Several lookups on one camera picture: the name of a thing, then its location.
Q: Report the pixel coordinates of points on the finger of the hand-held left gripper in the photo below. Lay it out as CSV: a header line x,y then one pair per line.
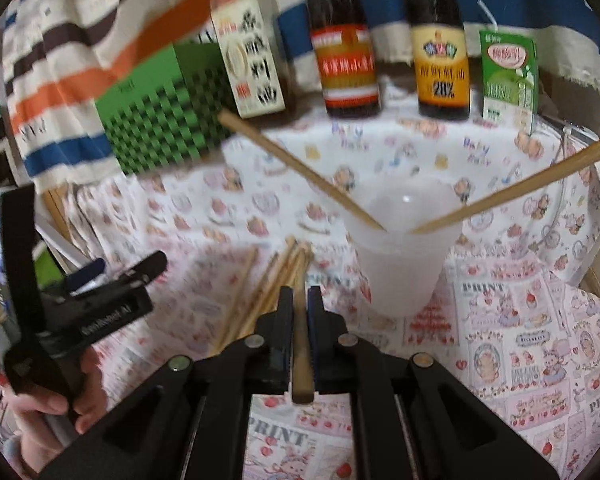
x,y
87,270
147,266

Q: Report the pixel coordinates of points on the clear cooking wine bottle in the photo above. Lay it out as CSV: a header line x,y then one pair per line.
x,y
250,60

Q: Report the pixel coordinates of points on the person's left hand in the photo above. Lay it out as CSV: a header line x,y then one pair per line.
x,y
92,395

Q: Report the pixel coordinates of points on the group of wooden chopsticks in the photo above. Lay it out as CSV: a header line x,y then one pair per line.
x,y
275,285

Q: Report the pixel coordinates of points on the dark sauce bottle yellow label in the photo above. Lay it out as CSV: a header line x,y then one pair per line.
x,y
440,70

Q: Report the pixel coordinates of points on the green milk carton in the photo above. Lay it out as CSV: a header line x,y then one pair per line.
x,y
507,75

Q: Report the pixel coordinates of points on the dark vinegar bottle red label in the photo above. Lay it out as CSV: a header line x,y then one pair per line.
x,y
347,65

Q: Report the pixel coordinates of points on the wooden chopstick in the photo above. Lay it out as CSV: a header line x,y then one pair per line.
x,y
301,350
300,170
520,185

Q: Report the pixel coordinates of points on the striped cloth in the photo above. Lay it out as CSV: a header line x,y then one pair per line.
x,y
80,60

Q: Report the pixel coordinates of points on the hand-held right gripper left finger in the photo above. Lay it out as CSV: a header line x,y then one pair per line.
x,y
285,315

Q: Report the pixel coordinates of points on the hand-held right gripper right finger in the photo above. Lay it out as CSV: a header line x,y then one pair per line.
x,y
316,315

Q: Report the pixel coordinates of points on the printed cartoon tablecloth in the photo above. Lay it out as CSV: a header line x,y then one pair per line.
x,y
505,320

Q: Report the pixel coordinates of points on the green checkered box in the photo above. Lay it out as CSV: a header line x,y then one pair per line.
x,y
165,115

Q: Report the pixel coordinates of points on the translucent plastic cup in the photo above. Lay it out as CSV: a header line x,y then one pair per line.
x,y
400,270

